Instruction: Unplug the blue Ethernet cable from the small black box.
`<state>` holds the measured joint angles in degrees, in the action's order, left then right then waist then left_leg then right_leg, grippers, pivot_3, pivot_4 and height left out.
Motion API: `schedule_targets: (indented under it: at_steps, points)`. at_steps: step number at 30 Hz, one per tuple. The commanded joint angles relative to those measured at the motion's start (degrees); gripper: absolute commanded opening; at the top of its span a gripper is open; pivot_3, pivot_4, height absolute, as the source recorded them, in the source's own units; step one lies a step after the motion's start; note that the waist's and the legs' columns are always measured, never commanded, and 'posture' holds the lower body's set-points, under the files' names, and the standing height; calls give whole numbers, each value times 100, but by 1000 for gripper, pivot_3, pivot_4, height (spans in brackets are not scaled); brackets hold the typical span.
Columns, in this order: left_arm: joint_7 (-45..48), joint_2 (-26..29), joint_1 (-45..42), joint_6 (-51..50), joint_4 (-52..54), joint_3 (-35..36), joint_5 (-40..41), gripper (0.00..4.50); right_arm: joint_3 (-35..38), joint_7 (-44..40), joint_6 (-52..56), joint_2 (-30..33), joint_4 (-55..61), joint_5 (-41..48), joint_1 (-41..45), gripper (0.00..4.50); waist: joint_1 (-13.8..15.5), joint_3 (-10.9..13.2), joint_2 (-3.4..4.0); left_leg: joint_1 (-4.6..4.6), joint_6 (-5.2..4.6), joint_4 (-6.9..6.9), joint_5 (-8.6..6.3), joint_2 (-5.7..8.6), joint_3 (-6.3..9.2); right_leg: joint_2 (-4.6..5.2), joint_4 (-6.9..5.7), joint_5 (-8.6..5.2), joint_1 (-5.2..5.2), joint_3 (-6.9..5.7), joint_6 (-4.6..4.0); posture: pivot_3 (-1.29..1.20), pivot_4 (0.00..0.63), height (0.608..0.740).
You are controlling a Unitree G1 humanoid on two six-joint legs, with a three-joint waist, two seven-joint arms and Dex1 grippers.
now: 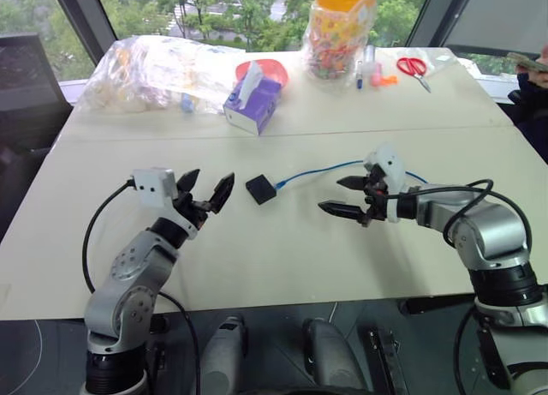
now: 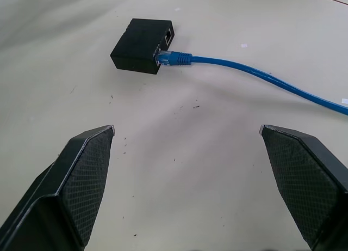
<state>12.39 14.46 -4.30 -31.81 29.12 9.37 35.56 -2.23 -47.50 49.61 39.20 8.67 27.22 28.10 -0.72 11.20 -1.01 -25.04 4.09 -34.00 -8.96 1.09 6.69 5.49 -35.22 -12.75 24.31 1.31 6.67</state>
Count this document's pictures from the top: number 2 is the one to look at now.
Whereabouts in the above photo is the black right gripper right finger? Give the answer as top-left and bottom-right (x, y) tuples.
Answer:
(259, 124), (348, 251)

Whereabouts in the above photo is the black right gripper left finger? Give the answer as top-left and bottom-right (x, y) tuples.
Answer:
(0, 124), (116, 251)

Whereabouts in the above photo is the black network splitter box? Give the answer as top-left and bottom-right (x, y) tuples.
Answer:
(110, 18), (176, 76)

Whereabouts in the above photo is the blue Ethernet cable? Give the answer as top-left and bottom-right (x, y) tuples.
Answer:
(155, 50), (348, 116)

